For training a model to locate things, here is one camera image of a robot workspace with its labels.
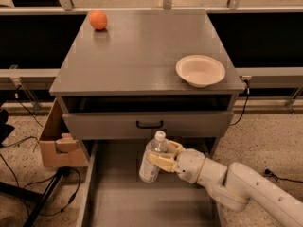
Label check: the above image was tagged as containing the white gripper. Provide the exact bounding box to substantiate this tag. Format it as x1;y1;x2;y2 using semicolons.
147;140;205;183

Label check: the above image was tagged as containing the clear plastic water bottle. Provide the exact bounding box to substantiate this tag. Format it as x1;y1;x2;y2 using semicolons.
138;130;169;183

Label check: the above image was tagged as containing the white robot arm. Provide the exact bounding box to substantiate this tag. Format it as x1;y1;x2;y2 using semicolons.
146;140;303;227

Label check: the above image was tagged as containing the grey top drawer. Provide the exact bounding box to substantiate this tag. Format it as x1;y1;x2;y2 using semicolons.
63;111;233;140

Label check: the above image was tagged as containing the grey open middle drawer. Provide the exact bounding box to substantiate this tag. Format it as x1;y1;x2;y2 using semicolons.
77;140;225;227

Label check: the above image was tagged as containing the grey drawer cabinet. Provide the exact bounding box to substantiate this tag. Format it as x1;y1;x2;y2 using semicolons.
50;10;242;155

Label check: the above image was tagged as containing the white paper bowl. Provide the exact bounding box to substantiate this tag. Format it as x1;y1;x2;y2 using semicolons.
175;55;225;88

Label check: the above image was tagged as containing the brown cardboard box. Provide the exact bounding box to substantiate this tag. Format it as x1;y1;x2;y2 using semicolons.
39;100;88;167

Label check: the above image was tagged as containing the black tripod stand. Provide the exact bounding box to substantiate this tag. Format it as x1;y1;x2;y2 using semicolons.
0;167;72;227

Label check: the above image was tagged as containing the orange fruit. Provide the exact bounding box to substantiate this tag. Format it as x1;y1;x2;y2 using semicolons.
89;10;108;30

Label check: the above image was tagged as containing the black drawer handle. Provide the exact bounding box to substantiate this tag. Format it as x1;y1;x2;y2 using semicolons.
135;120;164;129

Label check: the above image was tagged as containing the black floor cable right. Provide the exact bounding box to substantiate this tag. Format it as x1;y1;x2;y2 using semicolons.
263;168;303;184

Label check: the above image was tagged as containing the black floor cable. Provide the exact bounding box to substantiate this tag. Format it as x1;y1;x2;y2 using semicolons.
263;168;303;184
0;135;81;218

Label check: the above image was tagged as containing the black hanging power cable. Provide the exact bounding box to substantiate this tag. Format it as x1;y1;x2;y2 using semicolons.
229;79;251;127

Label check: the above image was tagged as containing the black floor cable left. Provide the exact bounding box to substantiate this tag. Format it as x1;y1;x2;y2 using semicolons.
0;135;81;218

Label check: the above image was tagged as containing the metal railing frame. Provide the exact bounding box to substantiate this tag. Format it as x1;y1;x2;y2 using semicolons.
1;0;302;97

